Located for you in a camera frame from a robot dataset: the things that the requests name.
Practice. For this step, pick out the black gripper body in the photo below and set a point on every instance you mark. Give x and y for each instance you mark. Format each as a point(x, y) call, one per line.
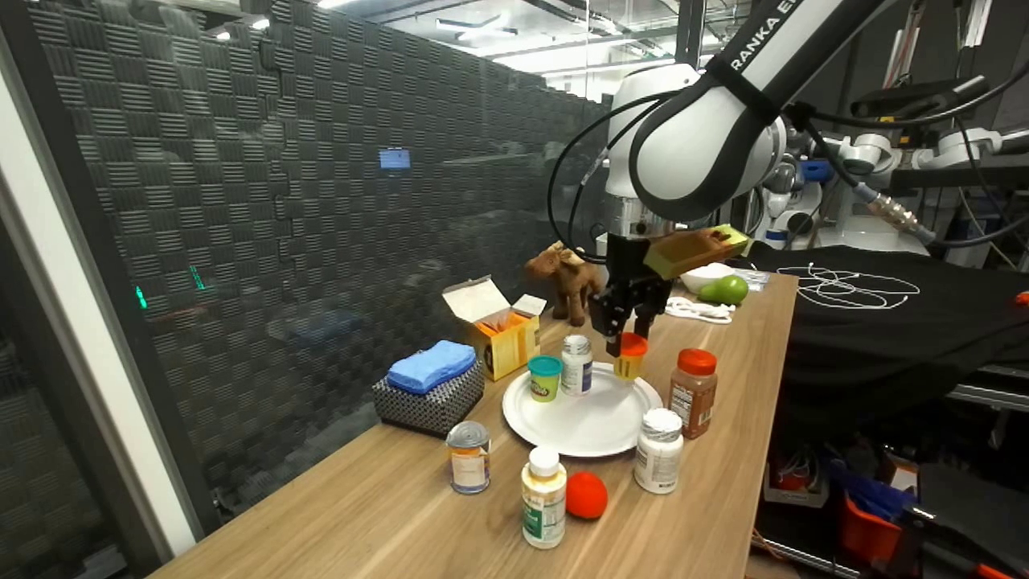
point(631, 286)

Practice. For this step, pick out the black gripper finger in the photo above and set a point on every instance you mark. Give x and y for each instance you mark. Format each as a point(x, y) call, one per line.
point(610, 334)
point(644, 320)

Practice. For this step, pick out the small tub orange lid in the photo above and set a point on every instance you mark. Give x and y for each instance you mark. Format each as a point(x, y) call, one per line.
point(631, 348)

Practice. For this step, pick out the white bottle blue label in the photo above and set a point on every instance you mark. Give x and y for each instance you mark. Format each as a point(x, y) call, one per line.
point(578, 364)

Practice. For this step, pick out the small tub teal lid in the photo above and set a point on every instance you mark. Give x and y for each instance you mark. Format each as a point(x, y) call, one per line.
point(546, 378)

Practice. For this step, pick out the spice jar orange lid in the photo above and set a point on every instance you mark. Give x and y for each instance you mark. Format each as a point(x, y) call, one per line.
point(692, 390)

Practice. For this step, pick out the white pill bottle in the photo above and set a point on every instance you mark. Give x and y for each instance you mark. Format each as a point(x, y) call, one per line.
point(661, 445)

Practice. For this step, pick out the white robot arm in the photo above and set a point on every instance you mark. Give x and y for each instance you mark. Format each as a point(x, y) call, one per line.
point(686, 140)

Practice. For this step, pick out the white paper plate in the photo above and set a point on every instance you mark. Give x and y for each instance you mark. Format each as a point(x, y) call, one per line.
point(585, 427)

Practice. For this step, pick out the brown plush moose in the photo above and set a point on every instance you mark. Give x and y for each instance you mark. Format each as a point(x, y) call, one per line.
point(570, 275)

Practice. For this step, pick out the green fruit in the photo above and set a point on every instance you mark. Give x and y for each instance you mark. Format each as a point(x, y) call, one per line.
point(724, 292)

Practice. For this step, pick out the yellow cardboard box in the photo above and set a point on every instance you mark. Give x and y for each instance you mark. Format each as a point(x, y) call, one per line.
point(504, 330)

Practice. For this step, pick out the red ball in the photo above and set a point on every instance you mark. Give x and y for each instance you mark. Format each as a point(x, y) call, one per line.
point(585, 497)

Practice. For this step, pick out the small clear jar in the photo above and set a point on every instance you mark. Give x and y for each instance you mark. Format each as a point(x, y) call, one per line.
point(467, 448)

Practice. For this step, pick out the cream bottle white cap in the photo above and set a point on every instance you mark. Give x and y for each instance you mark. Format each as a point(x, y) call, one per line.
point(546, 500)

